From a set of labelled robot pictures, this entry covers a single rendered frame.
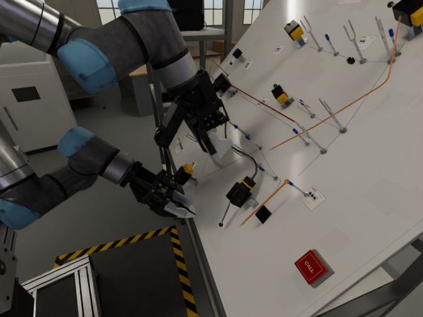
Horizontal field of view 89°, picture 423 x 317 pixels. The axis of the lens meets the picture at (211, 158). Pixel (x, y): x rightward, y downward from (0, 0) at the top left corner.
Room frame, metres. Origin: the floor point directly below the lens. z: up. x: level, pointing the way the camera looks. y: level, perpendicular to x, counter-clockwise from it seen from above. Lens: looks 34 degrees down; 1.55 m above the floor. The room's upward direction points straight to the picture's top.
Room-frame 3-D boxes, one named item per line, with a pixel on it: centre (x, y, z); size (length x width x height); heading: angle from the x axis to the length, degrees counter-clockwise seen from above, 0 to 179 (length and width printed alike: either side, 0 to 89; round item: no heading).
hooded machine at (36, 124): (2.78, 2.32, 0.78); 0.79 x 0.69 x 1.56; 32
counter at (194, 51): (6.00, 0.71, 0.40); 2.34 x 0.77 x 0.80; 32
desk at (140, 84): (4.29, 1.37, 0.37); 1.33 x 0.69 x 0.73; 33
